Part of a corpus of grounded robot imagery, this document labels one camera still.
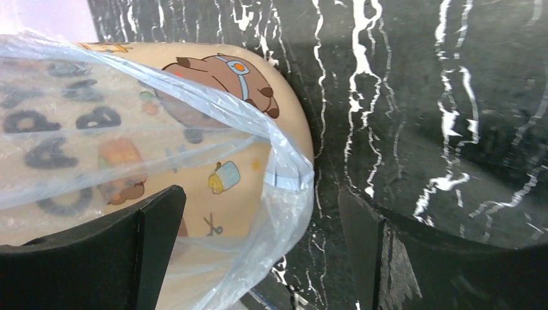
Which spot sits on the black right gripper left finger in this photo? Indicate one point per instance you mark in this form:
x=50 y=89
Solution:
x=117 y=261

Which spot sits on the beige round trash bin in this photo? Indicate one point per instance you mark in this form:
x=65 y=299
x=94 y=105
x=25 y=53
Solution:
x=239 y=107

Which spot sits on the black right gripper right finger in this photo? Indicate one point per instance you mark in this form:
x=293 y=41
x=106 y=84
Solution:
x=399 y=263

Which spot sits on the translucent blue plastic trash bag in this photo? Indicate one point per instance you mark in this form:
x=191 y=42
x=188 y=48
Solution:
x=128 y=141

